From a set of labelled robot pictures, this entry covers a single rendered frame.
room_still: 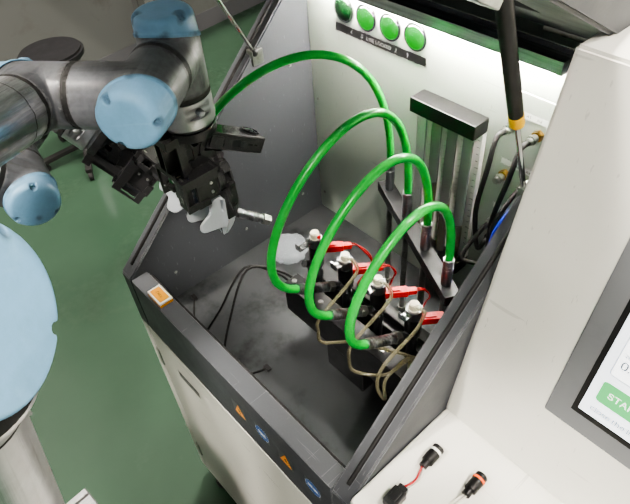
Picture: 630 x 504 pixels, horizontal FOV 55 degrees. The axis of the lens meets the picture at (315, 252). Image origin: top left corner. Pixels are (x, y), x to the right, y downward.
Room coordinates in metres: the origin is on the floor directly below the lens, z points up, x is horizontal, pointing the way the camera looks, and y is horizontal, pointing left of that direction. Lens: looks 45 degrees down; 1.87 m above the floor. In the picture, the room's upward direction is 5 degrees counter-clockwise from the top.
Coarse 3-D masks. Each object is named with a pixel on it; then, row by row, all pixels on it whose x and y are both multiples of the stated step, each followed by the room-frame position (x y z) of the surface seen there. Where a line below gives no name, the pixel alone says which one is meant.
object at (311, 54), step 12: (276, 60) 0.88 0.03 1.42; (288, 60) 0.88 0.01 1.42; (300, 60) 0.88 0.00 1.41; (336, 60) 0.90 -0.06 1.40; (348, 60) 0.91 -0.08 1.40; (252, 72) 0.87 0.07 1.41; (264, 72) 0.87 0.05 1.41; (360, 72) 0.91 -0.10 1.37; (240, 84) 0.86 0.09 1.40; (372, 84) 0.92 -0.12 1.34; (228, 96) 0.85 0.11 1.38; (216, 108) 0.84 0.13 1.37; (384, 108) 0.92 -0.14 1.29; (384, 120) 0.93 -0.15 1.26
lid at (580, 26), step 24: (480, 0) 0.50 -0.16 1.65; (528, 0) 0.58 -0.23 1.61; (552, 0) 0.52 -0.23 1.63; (576, 0) 0.54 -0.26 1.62; (600, 0) 0.57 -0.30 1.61; (624, 0) 0.61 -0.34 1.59; (552, 24) 0.77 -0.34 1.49; (576, 24) 0.64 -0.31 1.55; (600, 24) 0.59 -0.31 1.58; (624, 24) 0.62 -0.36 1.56
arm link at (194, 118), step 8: (208, 96) 0.70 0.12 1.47; (200, 104) 0.68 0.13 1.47; (208, 104) 0.69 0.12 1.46; (184, 112) 0.67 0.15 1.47; (192, 112) 0.68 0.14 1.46; (200, 112) 0.68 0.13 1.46; (208, 112) 0.69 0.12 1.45; (176, 120) 0.67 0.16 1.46; (184, 120) 0.67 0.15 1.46; (192, 120) 0.68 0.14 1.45; (200, 120) 0.68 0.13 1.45; (208, 120) 0.69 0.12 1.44; (168, 128) 0.68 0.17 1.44; (176, 128) 0.67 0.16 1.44; (184, 128) 0.67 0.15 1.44; (192, 128) 0.67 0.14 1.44; (200, 128) 0.68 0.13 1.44
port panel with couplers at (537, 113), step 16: (528, 96) 0.81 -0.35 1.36; (528, 112) 0.81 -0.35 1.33; (544, 112) 0.79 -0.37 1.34; (528, 128) 0.80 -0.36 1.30; (544, 128) 0.78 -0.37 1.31; (512, 144) 0.82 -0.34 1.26; (496, 160) 0.84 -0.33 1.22; (512, 160) 0.82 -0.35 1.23; (528, 160) 0.80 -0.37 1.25; (496, 176) 0.81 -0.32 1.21; (528, 176) 0.79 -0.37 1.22; (496, 192) 0.83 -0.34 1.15; (512, 192) 0.81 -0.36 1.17
